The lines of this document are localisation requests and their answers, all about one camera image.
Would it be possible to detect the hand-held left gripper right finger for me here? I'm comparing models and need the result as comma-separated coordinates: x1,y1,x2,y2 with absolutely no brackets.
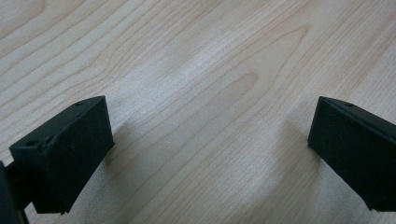
307,95,396,213

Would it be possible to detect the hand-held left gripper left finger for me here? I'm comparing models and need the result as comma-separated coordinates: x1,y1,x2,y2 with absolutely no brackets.
8,95,116,215

